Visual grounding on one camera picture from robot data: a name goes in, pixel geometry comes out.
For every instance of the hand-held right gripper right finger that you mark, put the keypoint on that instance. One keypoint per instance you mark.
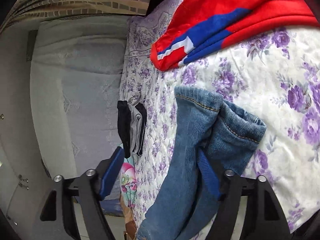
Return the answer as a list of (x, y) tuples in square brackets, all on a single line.
[(210, 177)]

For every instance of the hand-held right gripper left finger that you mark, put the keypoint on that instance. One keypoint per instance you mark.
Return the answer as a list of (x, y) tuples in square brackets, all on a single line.
[(112, 177)]

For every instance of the blue denim jeans pants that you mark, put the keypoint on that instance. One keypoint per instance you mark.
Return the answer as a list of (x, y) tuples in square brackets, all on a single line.
[(185, 155)]

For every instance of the red and blue sports pants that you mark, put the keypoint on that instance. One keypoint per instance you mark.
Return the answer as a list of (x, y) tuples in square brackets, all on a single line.
[(225, 2)]

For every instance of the floral teal pink pillow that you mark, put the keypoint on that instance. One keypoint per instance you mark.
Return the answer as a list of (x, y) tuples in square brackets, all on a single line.
[(128, 180)]

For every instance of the blue cloth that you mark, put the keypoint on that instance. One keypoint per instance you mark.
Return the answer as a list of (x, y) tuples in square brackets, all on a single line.
[(113, 207)]

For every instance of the grey folded garment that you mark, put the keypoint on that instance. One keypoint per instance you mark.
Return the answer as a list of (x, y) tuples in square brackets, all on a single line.
[(136, 130)]

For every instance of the grey padded headboard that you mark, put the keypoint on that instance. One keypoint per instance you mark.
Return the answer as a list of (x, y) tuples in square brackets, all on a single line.
[(80, 80)]

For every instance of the white wardrobe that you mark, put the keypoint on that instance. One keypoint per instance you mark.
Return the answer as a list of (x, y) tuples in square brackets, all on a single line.
[(15, 130)]

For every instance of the purple floral bed quilt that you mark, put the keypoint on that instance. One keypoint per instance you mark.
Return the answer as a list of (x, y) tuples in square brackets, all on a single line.
[(275, 80)]

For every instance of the beige checked curtain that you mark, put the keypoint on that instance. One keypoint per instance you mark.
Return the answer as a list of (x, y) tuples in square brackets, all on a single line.
[(75, 2)]

